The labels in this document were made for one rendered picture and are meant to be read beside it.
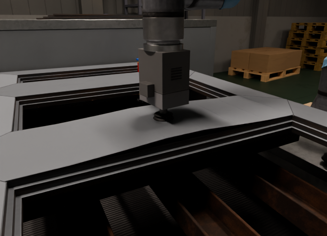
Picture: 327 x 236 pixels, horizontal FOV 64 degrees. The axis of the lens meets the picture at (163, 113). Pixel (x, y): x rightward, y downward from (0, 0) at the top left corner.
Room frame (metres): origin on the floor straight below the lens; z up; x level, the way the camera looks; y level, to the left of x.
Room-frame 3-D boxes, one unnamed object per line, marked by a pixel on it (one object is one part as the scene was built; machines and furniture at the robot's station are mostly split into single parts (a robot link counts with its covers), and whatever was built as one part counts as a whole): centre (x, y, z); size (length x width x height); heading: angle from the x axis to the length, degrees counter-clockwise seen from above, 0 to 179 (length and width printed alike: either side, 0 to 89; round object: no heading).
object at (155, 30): (0.50, 0.00, 1.03); 0.08 x 0.08 x 0.05
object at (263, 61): (5.21, -2.04, 0.24); 1.32 x 0.95 x 0.47; 122
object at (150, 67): (0.50, 0.01, 0.95); 0.10 x 0.09 x 0.16; 125
